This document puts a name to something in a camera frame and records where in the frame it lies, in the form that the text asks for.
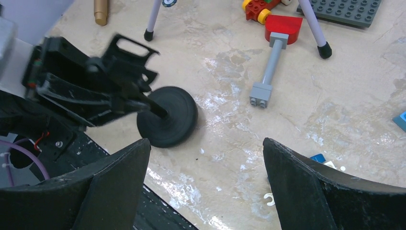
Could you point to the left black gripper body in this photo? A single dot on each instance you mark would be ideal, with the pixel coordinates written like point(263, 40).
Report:
point(56, 55)

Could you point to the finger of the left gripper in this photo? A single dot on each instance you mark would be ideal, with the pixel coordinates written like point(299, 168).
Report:
point(90, 108)
point(121, 63)

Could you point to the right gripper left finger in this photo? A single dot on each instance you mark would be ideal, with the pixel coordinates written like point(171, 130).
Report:
point(100, 196)

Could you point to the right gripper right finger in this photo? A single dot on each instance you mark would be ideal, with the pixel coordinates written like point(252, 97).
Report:
point(312, 196)

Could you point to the black microphone stand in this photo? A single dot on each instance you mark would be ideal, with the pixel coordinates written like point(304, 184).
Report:
point(166, 116)

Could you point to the gold microphone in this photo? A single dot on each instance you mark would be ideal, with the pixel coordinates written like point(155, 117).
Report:
point(100, 11)

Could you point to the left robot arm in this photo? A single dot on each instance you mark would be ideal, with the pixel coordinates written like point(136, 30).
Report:
point(27, 118)

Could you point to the white blue lego car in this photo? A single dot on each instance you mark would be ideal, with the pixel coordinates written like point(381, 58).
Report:
point(321, 159)

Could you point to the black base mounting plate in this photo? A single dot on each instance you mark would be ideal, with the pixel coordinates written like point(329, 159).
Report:
point(152, 212)

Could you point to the light blue lego baseplate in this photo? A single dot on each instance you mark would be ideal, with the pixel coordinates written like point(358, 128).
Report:
point(400, 121)

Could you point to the red yellow lego piece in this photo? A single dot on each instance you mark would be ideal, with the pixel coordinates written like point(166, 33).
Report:
point(258, 10)

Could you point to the lavender tripod music stand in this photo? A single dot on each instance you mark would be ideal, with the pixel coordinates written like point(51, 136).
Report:
point(205, 23)

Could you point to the red and grey lego hammer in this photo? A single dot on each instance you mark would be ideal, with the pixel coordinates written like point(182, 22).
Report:
point(280, 31)

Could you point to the dark grey lego baseplate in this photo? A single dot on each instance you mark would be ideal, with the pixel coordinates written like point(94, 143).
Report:
point(356, 13)

